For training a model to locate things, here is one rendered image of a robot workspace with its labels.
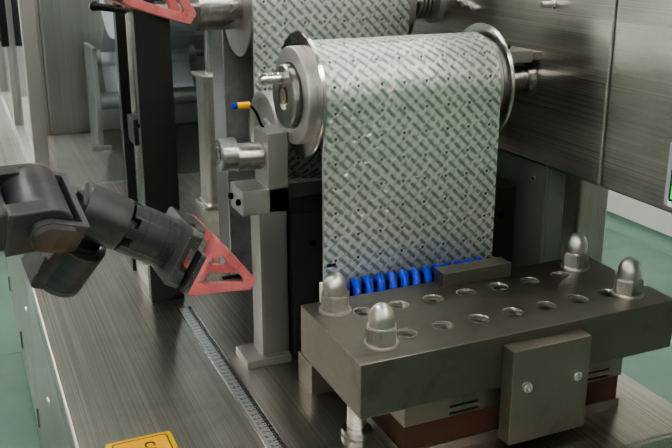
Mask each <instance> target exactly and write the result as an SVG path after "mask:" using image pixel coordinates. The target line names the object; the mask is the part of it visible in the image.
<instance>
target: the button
mask: <svg viewBox="0 0 672 448"><path fill-rule="evenodd" d="M105 448H179V447H178V445H177V443H176V441H175V439H174V437H173V435H172V433H171V431H165V432H160V433H156V434H151V435H147V436H142V437H138V438H133V439H128V440H124V441H119V442H115V443H110V444H107V445H106V446H105Z"/></svg>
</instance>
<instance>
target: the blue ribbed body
mask: <svg viewBox="0 0 672 448"><path fill-rule="evenodd" d="M482 259H484V258H483V257H481V256H477V257H476V258H475V259H474V260H472V259H471V258H466V259H465V260H464V261H463V262H462V261H460V260H455V261H454V262H453V264H458V263H464V262H470V261H476V260H482ZM435 267H441V266H440V265H439V264H437V263H435V264H433V265H432V266H431V268H429V267H428V266H426V265H423V266H421V267H420V269H419V270H418V269H417V268H415V267H411V268H410V269H409V270H408V273H407V271H406V270H404V269H400V270H399V271H398V272H397V277H396V275H395V273H394V272H392V271H388V272H387V273H386V274H385V278H384V276H383V275H382V274H381V273H376V274H375V275H374V279H373V280H372V278H371V276H369V275H364V276H363V277H362V285H361V282H360V280H359V278H357V277H352V278H351V280H350V287H349V284H348V282H347V281H346V282H347V290H348V291H349V296H354V295H360V294H366V293H371V292H377V291H383V290H389V289H394V288H400V287H406V286H411V285H417V284H423V283H428V282H434V268H435ZM373 282H374V283H373Z"/></svg>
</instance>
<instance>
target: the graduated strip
mask: <svg viewBox="0 0 672 448"><path fill-rule="evenodd" d="M177 310H178V311H179V313H180V315H181V316H182V318H183V319H184V321H185V322H186V324H187V325H188V327H189V328H190V330H191V332H192V333H193V335H194V336H195V338H196V339H197V341H198V342H199V344H200V346H201V347H202V349H203V350H204V352H205V353H206V355H207V356H208V358H209V359H210V361H211V363H212V364H213V366H214V367H215V369H216V370H217V372H218V373H219V375H220V376H221V378H222V380H223V381H224V383H225V384H226V386H227V387H228V389H229V390H230V392H231V393H232V395H233V397H234V398H235V400H236V401H237V403H238V404H239V406H240V407H241V409H242V410H243V412H244V414H245V415H246V417H247V418H248V420H249V421H250V423H251V424H252V426H253V427H254V429H255V431H256V432H257V434H258V435H259V437H260V438H261V440H262V441H263V443H264V444H265V446H266V448H289V447H288V446H287V444H286V443H285V441H284V440H283V438H282V437H281V435H280V434H279V433H278V431H277V430H276V428H275V427H274V425H273V424H272V422H271V421H270V419H269V418H268V417H267V415H266V414H265V412H264V411H263V409H262V408H261V406H260V405H259V404H258V402H257V401H256V399H255V398H254V396H253V395H252V393H251V392H250V390H249V389H248V388H247V386H246V385H245V383H244V382H243V380H242V379H241V377H240V376H239V375H238V373H237V372H236V370H235V369H234V367H233V366H232V364H231V363H230V362H229V360H228V359H227V357H226V356H225V354H224V353H223V351H222V350H221V348H220V347H219V346H218V344H217V343H216V341H215V340H214V338H213V337H212V335H211V334H210V333H209V331H208V330H207V328H206V327H205V325H204V324H203V322H202V321H201V320H200V318H199V317H198V315H197V314H196V312H195V311H194V309H193V308H192V306H186V307H180V308H177Z"/></svg>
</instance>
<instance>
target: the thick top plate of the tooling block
mask: <svg viewBox="0 0 672 448"><path fill-rule="evenodd" d="M561 262H562V259H560V260H554V261H548V262H542V263H537V264H531V265H525V266H520V267H514V268H511V274H510V276H507V277H502V278H496V279H491V280H485V281H479V282H474V283H468V284H463V285H457V286H452V287H446V288H443V287H441V286H440V285H439V284H437V283H436V282H428V283H423V284H417V285H411V286H406V287H400V288H394V289H389V290H383V291H377V292H371V293H366V294H360V295H354V296H349V305H350V306H351V308H352V311H351V313H350V314H348V315H346V316H342V317H329V316H325V315H322V314H321V313H320V312H319V306H320V305H321V302H314V303H309V304H303V305H301V353H302V354H303V355H304V356H305V357H306V358H307V360H308V361H309V362H310V363H311V364H312V365H313V366H314V368H315V369H316V370H317V371H318V372H319V373H320V374H321V376H322V377H323V378H324V379H325V380H326V381H327V382H328V384H329V385H330V386H331V387H332V388H333V389H334V390H335V392H336V393H337V394H338V395H339V396H340V397H341V398H342V400H343V401H344V402H345V403H346V404H347V405H348V406H349V408H350V409H351V410H352V411H353V412H354V413H355V414H356V416H357V417H358V418H359V419H360V420H362V419H366V418H370V417H374V416H379V415H383V414H387V413H391V412H396V411H400V410H404V409H408V408H413V407H417V406H421V405H425V404H429V403H434V402H438V401H442V400H446V399H451V398H455V397H459V396H463V395H467V394H472V393H476V392H480V391H484V390H489V389H493V388H497V387H501V379H502V362H503V346H504V345H505V344H510V343H514V342H519V341H524V340H528V339H533V338H537V337H542V336H547V335H551V334H556V333H561V332H565V331H570V330H575V329H579V328H580V329H582V330H584V331H585V332H587V333H589V334H590V335H592V339H591V350H590V361H589V366H590V365H594V364H599V363H603V362H607V361H611V360H616V359H620V358H624V357H628V356H632V355H637V354H641V353H645V352H649V351H654V350H658V349H662V348H666V347H670V342H671V333H672V298H671V297H669V296H667V295H665V294H663V293H661V292H659V291H657V290H655V289H653V288H651V287H649V286H647V285H645V284H643V292H644V297H643V298H642V299H639V300H624V299H620V298H617V297H615V296H613V295H612V294H611V289H612V288H613V285H614V275H615V274H617V272H618V271H616V270H614V269H612V268H610V267H608V266H606V265H604V264H602V263H600V262H598V261H596V260H594V259H592V258H590V257H589V265H590V270H588V271H585V272H571V271H567V270H564V269H563V268H561V267H560V263H561ZM379 302H385V303H387V304H389V305H390V306H391V307H392V309H393V311H394V314H395V322H396V323H397V334H396V338H397V339H398V340H399V346H398V348H396V349H394V350H392V351H386V352H378V351H373V350H370V349H368V348H366V347H365V346H364V343H363V341H364V339H365V338H366V328H367V322H369V313H370V310H371V308H372V307H373V306H374V305H375V304H376V303H379Z"/></svg>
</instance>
